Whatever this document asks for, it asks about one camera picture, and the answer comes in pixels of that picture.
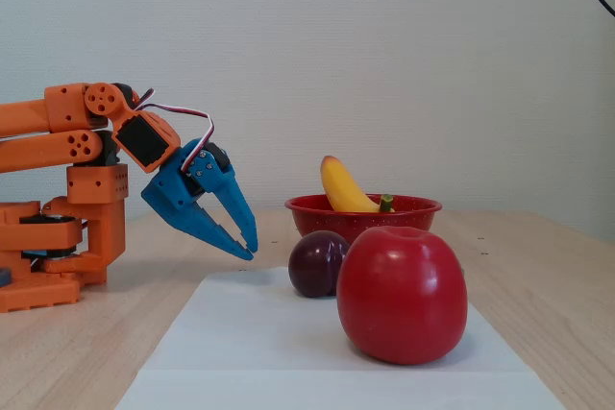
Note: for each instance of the blue gripper, black servo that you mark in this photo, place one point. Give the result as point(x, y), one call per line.
point(174, 191)

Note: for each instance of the yellow plastic banana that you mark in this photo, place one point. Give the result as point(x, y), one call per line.
point(343, 189)

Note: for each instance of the orange robot base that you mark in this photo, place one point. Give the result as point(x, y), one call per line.
point(38, 292)

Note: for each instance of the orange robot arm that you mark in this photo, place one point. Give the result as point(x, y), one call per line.
point(29, 151)

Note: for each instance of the red speckled enamel bowl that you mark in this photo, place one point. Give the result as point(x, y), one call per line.
point(413, 218)

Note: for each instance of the dark purple plastic plum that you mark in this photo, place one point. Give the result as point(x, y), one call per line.
point(314, 266)

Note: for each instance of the white paper sheet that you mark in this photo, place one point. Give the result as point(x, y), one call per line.
point(250, 333)

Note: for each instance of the red plastic apple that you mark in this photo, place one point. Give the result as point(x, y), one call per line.
point(401, 295)

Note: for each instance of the dark blue clamp piece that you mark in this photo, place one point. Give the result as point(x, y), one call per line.
point(5, 277)

